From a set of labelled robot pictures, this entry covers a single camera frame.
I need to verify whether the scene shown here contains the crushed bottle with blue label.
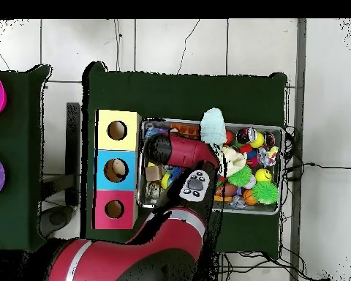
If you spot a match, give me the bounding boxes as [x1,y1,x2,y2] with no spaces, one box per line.
[144,122,167,138]

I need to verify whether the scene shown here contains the mint green waffle cloth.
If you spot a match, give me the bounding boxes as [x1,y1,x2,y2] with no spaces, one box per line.
[200,107,227,146]

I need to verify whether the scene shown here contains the wooden box with three holes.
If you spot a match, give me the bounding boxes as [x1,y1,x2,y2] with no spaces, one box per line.
[91,109,143,231]

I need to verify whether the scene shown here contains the long orange toy brick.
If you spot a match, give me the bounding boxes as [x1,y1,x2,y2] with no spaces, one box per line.
[169,124,200,138]

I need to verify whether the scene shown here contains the plain wooden block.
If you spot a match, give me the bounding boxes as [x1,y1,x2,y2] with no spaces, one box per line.
[145,165,164,181]

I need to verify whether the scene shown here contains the crushed silver can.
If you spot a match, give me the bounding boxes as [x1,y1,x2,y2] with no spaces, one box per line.
[145,181,162,203]

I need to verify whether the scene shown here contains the cream waffle cloth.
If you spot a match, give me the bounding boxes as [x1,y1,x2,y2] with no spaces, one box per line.
[219,145,249,178]

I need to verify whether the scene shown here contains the dark green tablecloth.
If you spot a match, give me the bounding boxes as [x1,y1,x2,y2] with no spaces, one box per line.
[0,64,56,254]
[80,61,289,255]

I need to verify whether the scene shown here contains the tan round object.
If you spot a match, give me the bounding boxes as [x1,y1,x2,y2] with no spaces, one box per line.
[110,160,127,176]

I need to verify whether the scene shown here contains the green spiky rubber ball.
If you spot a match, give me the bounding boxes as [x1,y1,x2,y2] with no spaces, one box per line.
[228,165,254,188]
[252,181,279,206]

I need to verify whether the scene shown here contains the yellow smiley ball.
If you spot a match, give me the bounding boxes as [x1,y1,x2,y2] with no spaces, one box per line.
[254,168,273,183]

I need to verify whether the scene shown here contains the shallow wire mesh bin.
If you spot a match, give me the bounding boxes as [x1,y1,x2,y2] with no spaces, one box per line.
[135,117,284,216]

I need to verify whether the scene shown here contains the long black cable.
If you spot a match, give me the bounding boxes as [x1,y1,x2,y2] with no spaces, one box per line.
[284,162,351,176]

